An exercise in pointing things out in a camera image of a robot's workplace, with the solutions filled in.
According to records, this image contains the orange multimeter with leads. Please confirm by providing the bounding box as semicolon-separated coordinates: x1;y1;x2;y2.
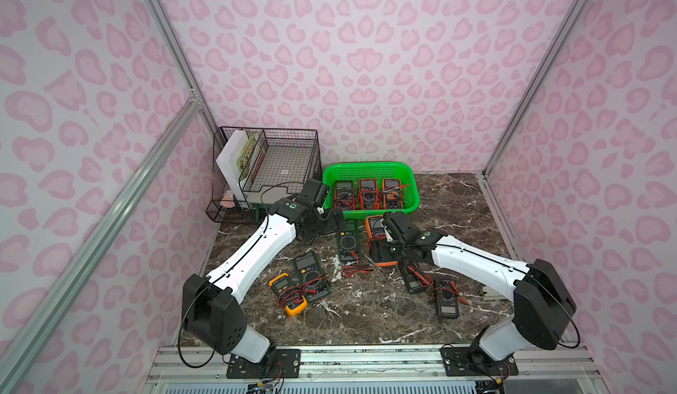
365;216;398;267

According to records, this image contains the red multimeter small screen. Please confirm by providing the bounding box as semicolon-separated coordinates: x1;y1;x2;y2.
358;178;380;210

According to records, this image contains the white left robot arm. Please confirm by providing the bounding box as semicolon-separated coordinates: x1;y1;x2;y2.
179;179;342;363

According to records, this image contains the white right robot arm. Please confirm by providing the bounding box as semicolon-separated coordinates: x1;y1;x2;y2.
383;212;577;366

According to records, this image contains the dark green multimeter upper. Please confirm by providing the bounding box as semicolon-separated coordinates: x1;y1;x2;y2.
337;219;360;263

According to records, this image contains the dark green multimeter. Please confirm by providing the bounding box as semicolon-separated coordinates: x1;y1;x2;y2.
337;219;360;263
293;251;331;303

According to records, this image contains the black clamp multimeter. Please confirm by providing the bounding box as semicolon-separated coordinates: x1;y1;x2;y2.
431;279;467;319

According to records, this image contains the dark green multimeter lower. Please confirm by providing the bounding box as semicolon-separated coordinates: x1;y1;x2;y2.
293;251;331;303

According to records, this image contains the yellow multimeter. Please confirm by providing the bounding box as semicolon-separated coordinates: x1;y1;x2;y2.
269;273;308;317

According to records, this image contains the white board in rack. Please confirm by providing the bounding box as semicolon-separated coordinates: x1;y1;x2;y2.
216;129;249;202

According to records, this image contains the white stapler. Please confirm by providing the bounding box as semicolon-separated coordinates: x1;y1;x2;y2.
481;286;513;302

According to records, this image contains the black wire mesh rack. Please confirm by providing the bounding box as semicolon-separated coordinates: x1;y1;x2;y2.
206;126;322;223

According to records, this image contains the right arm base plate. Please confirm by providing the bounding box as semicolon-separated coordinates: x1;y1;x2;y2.
440;345;519;378

